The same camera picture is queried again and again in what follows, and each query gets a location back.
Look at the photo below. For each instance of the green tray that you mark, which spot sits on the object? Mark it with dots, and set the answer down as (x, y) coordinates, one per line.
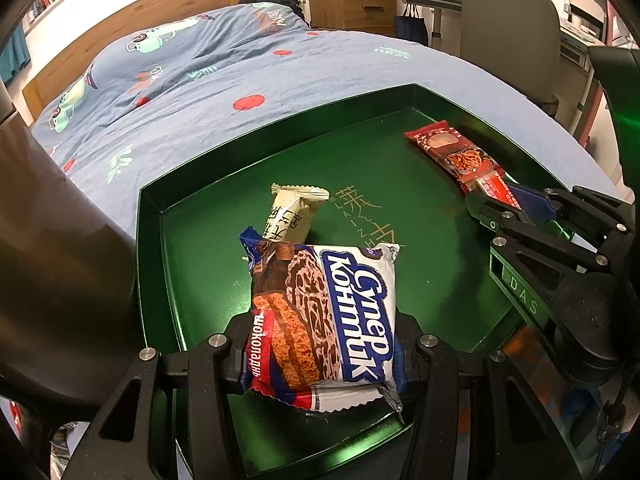
(400, 240)

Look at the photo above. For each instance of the teal curtain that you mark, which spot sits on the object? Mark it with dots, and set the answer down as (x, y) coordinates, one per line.
(12, 55)

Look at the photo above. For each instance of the black cylindrical container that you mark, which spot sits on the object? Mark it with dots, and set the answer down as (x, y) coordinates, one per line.
(60, 235)

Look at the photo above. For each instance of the grey chair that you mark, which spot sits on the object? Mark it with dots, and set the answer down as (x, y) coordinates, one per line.
(505, 20)

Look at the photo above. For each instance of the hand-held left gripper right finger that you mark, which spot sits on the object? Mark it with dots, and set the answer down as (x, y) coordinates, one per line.
(415, 365)

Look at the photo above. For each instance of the wooden dresser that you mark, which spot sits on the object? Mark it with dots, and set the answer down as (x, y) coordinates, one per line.
(350, 5)

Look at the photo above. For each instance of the cream candy packet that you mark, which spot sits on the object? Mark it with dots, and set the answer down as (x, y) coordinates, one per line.
(292, 215)

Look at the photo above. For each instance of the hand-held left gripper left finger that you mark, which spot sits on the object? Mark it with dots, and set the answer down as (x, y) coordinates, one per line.
(232, 360)

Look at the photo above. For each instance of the blue printed blanket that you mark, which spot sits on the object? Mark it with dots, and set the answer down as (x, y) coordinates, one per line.
(225, 75)

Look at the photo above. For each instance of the dark shopping bag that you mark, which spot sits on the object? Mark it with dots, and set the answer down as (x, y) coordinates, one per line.
(411, 27)

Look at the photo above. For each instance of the red pretzel snack packet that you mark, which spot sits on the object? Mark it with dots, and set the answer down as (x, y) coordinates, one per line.
(450, 150)

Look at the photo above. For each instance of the chocolate cake packet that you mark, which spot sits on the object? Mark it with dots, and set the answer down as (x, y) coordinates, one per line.
(320, 320)

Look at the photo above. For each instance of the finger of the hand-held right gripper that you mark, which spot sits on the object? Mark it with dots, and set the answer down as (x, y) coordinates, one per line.
(537, 200)
(500, 220)

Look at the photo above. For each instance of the wooden headboard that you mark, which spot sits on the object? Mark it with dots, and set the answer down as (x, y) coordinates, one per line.
(150, 15)

